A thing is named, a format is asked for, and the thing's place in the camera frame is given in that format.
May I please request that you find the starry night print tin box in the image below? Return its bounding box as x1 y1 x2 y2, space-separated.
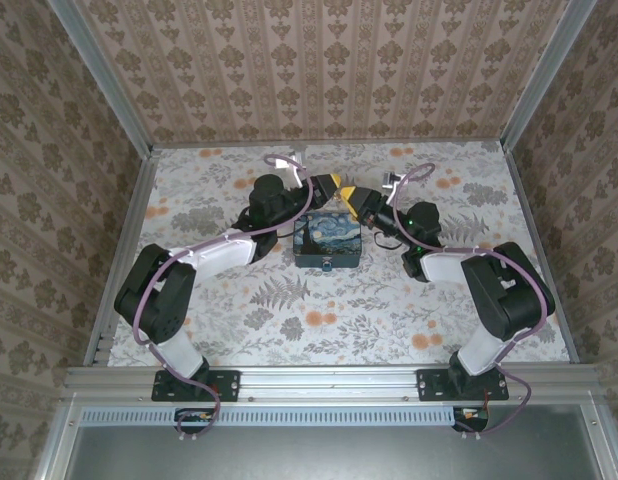
292 209 364 271

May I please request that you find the black base plate right arm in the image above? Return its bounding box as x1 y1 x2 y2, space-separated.
417 368 510 403

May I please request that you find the black base plate left arm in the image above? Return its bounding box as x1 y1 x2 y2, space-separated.
151 369 240 403

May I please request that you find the grey metal sheet panel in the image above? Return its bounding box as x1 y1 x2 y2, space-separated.
36 402 618 480

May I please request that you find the aluminium side rail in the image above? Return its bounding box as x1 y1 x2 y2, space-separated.
82 149 161 367
501 142 581 364

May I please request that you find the aluminium front frame beam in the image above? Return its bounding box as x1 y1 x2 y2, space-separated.
63 364 606 404

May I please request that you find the aluminium corner post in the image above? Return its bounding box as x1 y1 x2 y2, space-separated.
47 0 155 157
499 0 588 151

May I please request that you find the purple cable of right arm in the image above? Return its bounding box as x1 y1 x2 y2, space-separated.
386 162 558 442

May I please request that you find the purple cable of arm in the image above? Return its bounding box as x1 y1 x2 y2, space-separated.
132 152 316 444
386 162 558 442

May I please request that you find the grey slotted cable duct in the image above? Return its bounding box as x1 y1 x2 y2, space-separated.
81 405 458 427

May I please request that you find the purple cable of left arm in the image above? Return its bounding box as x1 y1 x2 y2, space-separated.
132 152 316 444

